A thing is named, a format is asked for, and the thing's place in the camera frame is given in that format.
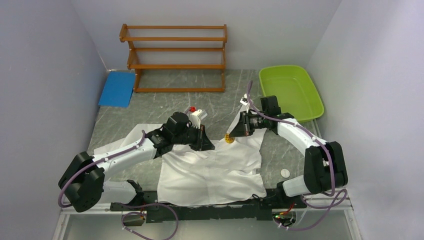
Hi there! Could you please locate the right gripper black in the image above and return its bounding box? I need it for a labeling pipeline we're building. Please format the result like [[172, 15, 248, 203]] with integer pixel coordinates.
[[229, 110, 269, 137]]

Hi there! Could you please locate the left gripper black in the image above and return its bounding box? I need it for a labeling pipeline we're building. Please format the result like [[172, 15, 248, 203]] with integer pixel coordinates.
[[172, 123, 215, 151]]

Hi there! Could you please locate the yellow brooch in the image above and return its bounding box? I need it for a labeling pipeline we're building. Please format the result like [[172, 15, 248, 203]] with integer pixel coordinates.
[[224, 133, 235, 144]]

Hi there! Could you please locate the white shirt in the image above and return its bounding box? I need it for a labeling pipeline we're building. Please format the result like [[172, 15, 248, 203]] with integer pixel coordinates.
[[94, 124, 267, 207]]

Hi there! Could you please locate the white round brooch backing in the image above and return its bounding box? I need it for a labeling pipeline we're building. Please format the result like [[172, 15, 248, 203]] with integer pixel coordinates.
[[280, 168, 291, 179]]

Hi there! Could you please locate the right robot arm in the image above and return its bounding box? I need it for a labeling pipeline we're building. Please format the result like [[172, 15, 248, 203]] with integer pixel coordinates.
[[229, 95, 348, 208]]

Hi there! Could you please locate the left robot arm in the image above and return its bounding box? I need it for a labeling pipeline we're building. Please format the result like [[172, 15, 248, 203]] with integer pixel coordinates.
[[57, 109, 215, 213]]

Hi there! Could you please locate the green plastic basin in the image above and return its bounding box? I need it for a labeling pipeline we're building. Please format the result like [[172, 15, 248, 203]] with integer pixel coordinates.
[[258, 65, 325, 122]]

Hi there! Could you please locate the wooden shoe rack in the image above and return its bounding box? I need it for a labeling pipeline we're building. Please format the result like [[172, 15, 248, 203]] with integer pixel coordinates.
[[119, 24, 228, 93]]

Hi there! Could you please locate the blue board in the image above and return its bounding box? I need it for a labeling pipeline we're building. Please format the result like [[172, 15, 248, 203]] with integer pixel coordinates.
[[98, 71, 136, 108]]

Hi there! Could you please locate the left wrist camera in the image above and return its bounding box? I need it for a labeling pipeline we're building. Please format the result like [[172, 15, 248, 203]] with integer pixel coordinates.
[[188, 106, 208, 129]]

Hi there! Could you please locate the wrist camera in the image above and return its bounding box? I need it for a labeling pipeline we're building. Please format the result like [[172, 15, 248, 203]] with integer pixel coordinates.
[[188, 106, 208, 129], [239, 93, 250, 109]]

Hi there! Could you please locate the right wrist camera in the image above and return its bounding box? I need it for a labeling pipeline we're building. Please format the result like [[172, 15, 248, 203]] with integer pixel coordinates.
[[239, 93, 250, 109]]

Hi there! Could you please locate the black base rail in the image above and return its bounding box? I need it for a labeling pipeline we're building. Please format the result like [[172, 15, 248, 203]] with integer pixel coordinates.
[[110, 183, 306, 223]]

